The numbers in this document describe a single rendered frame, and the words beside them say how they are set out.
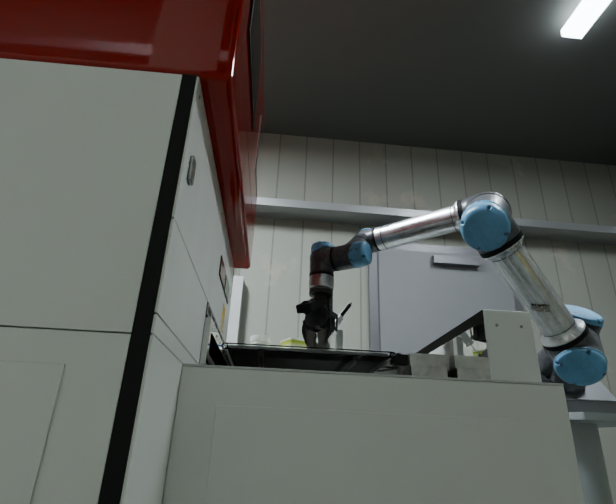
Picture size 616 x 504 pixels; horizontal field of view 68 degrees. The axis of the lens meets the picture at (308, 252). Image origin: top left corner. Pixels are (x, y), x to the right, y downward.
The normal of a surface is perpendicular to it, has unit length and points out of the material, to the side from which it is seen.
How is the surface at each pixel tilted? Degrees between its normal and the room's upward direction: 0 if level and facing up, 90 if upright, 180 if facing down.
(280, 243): 90
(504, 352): 90
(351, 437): 90
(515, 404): 90
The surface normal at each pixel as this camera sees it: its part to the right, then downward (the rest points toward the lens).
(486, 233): -0.48, 0.21
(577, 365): -0.33, 0.43
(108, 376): 0.08, -0.40
